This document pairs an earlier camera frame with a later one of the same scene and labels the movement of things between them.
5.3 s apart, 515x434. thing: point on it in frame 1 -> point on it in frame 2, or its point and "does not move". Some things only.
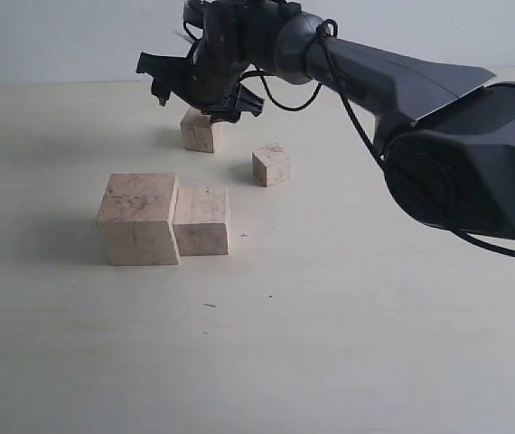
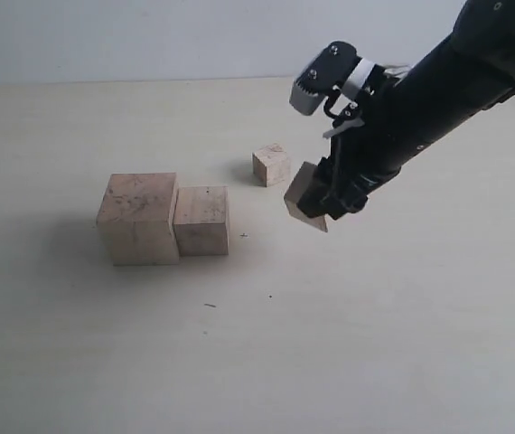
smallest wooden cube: (271, 164) does not move
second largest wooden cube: (201, 221) does not move
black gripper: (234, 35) -> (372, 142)
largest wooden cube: (137, 214) does not move
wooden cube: (196, 129) -> (294, 193)
